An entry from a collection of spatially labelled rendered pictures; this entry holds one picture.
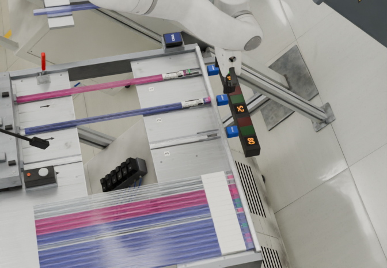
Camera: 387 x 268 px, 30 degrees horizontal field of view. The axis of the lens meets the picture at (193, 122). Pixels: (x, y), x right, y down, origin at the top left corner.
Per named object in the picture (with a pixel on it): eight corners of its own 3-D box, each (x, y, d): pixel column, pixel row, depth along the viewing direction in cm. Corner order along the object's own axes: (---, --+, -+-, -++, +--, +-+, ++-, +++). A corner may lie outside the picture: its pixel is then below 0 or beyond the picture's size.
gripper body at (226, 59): (249, 47, 177) (245, 76, 186) (238, 17, 182) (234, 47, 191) (219, 52, 175) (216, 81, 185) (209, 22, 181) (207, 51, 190)
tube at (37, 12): (205, -8, 215) (205, -12, 214) (206, -4, 214) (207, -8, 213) (33, 12, 204) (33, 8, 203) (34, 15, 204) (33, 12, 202)
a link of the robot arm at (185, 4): (174, 14, 146) (275, 32, 166) (144, -37, 155) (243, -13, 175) (152, 45, 151) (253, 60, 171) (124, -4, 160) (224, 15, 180)
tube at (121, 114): (209, 99, 200) (209, 97, 199) (210, 103, 199) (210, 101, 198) (25, 130, 193) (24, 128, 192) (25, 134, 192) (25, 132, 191)
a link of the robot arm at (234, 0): (254, 37, 176) (236, 12, 180) (259, -2, 165) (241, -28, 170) (223, 48, 173) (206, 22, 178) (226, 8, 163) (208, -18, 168)
